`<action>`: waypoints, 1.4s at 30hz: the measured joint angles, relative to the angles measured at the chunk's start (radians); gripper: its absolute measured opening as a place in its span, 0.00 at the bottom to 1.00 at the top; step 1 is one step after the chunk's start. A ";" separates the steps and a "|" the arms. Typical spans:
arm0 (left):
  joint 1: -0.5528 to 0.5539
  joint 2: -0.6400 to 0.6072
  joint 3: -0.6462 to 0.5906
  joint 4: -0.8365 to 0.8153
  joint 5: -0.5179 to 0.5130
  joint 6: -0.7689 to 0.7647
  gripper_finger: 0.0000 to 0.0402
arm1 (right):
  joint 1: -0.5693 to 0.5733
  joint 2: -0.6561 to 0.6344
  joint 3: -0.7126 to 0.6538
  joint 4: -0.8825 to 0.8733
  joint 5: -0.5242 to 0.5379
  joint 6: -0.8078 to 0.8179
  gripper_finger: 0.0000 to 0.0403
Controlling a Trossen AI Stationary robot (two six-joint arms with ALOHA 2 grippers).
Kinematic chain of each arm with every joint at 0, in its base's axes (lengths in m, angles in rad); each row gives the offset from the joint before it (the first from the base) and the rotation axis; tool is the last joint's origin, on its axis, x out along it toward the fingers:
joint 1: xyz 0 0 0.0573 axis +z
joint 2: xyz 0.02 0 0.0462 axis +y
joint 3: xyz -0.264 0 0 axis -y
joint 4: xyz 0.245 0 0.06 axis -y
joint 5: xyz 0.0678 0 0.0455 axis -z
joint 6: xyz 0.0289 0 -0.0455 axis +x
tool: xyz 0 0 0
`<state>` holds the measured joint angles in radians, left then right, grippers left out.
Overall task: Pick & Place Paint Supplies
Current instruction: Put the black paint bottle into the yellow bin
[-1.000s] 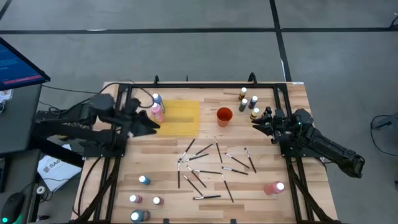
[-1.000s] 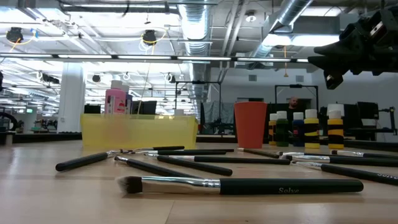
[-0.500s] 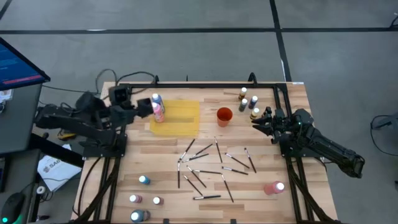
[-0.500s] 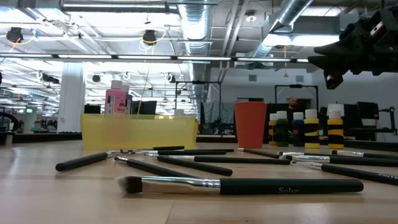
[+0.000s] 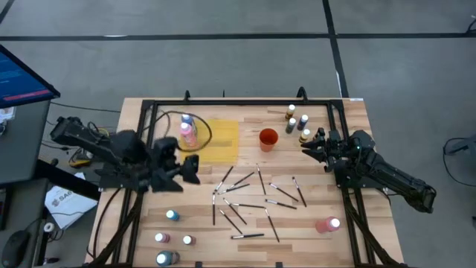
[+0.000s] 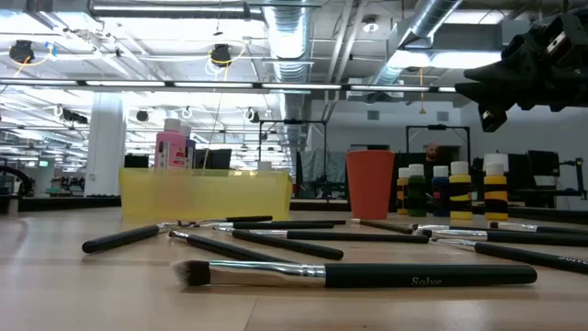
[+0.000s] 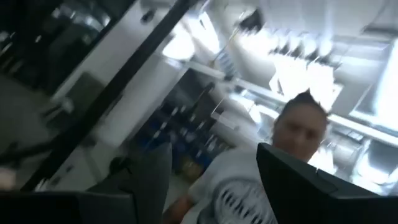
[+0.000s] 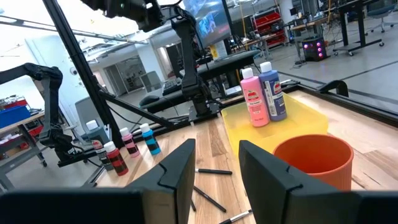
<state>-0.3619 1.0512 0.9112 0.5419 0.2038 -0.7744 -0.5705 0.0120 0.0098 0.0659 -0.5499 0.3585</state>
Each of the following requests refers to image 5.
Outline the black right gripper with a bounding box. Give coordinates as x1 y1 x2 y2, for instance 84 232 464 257
300 130 350 173

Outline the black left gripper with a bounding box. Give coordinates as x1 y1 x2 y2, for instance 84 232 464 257
150 136 202 194

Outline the large pink paint bottle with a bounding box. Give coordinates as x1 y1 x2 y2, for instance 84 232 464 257
179 121 199 149

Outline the orange plastic cup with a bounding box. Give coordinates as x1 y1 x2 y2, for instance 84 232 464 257
259 127 280 153

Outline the large red paint bottle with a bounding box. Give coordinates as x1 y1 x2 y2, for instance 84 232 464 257
315 216 341 235

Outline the large teal paint bottle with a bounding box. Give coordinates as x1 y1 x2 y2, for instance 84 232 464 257
155 250 181 267

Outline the yellow translucent plastic bin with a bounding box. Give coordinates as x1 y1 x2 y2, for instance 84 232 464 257
179 118 239 164

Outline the black slanted bar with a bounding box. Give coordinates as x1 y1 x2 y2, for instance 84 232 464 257
33 159 102 202

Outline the white paper sheet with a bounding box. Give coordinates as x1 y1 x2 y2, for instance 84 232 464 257
43 172 99 231

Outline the computer monitor blue screen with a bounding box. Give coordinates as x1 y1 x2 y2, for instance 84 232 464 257
0 43 61 109

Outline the black computer mouse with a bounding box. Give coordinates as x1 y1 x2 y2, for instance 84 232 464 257
1 229 31 268

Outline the yellow cable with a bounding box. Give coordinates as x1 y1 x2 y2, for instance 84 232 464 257
68 127 112 168

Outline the thin black floor cable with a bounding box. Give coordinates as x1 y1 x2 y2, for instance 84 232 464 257
49 100 123 113

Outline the black floor cable loop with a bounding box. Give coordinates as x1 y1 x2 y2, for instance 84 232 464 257
442 136 476 188

